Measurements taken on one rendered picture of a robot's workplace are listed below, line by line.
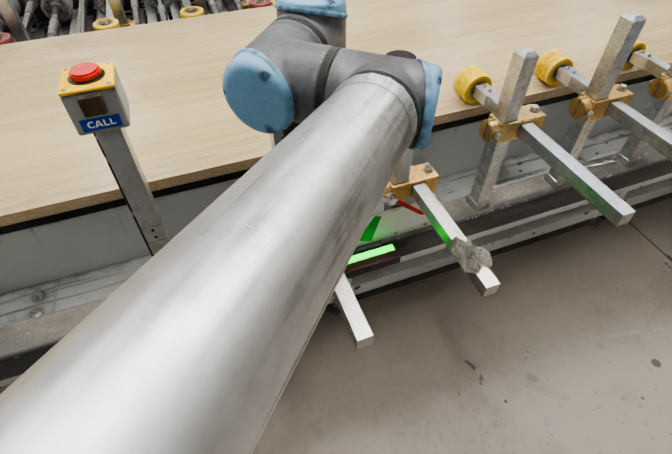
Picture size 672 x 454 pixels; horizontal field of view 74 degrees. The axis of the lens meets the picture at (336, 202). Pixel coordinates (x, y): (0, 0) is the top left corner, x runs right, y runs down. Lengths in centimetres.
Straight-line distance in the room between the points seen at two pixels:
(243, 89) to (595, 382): 164
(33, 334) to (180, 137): 51
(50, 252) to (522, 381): 149
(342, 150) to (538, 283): 178
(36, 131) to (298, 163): 106
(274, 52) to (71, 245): 84
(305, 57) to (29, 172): 80
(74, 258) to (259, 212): 105
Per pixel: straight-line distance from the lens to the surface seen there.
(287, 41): 51
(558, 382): 183
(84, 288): 125
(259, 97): 49
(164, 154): 107
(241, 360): 17
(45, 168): 115
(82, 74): 70
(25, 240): 121
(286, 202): 23
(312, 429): 161
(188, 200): 113
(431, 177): 100
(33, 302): 129
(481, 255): 88
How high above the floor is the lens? 153
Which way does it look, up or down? 45 degrees down
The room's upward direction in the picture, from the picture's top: straight up
